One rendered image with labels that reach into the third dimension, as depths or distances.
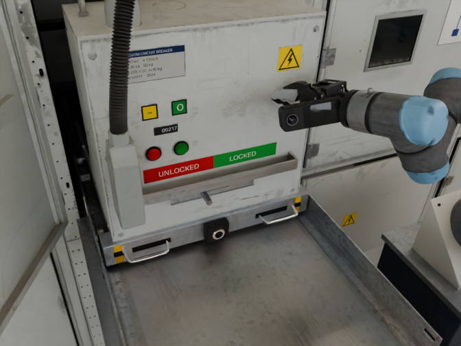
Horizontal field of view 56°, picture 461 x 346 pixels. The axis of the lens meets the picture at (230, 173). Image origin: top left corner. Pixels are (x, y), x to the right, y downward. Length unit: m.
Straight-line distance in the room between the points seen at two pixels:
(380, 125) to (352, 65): 0.56
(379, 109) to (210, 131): 0.36
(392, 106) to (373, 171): 0.88
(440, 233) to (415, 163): 0.48
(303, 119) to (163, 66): 0.28
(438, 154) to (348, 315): 0.40
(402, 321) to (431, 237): 0.34
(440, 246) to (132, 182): 0.84
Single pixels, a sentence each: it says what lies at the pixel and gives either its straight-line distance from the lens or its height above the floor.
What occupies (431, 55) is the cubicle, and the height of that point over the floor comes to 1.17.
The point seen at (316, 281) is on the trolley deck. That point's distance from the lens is 1.07.
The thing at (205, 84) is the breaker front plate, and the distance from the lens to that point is 0.89.
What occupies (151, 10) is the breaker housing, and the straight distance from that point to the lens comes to 0.94.
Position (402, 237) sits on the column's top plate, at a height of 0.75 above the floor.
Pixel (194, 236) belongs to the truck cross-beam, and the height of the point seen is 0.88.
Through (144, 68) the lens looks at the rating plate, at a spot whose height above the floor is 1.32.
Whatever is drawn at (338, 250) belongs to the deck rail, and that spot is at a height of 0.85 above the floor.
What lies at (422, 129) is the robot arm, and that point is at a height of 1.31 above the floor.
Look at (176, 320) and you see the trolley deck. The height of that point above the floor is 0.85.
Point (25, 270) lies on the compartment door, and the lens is 1.15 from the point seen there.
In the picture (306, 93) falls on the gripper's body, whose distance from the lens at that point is 0.87.
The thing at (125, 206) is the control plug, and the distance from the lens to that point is 0.84.
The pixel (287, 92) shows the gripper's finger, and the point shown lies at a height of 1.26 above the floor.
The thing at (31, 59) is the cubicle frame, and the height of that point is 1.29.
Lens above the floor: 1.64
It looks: 36 degrees down
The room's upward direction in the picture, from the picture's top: 2 degrees clockwise
